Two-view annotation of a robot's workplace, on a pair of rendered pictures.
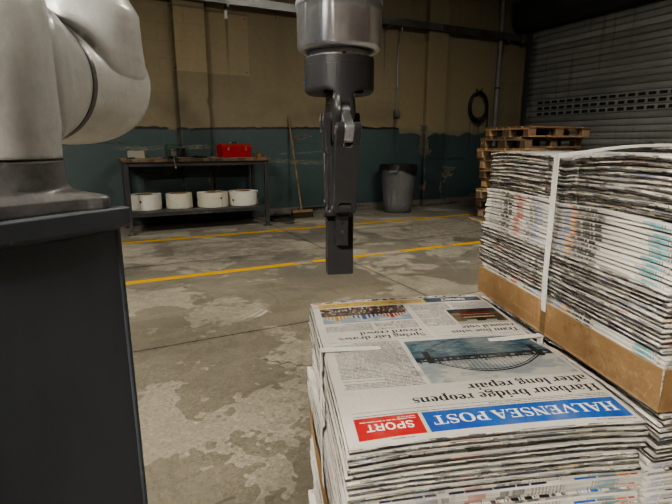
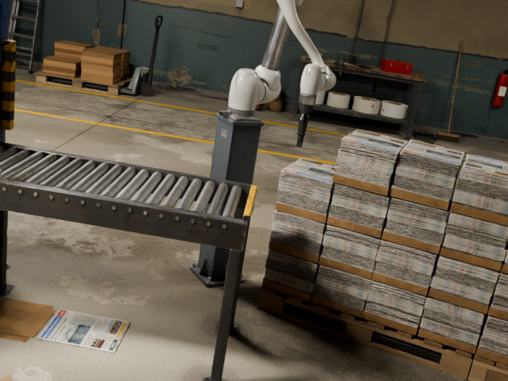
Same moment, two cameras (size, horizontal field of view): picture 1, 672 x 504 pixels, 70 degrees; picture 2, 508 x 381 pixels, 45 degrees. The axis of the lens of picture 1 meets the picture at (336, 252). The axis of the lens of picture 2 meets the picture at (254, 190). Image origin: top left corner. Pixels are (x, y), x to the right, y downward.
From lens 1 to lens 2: 283 cm
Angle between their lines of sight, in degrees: 27
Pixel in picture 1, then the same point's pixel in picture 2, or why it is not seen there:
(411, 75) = not seen: outside the picture
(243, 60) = not seen: outside the picture
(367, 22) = (309, 100)
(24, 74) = (252, 96)
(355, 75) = (305, 109)
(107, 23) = (271, 79)
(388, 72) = not seen: outside the picture
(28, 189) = (247, 116)
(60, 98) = (257, 99)
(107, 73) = (268, 91)
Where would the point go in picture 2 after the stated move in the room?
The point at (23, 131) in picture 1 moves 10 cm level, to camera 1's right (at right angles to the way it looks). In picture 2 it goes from (249, 106) to (264, 109)
